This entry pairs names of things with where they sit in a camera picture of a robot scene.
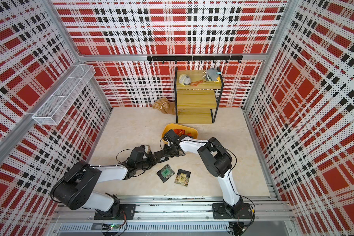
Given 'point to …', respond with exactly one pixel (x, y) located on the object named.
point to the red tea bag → (181, 132)
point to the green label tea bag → (165, 172)
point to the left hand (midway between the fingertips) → (162, 159)
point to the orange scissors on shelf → (195, 83)
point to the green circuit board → (113, 227)
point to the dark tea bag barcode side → (162, 159)
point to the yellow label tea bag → (182, 177)
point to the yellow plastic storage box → (167, 127)
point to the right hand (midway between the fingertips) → (166, 154)
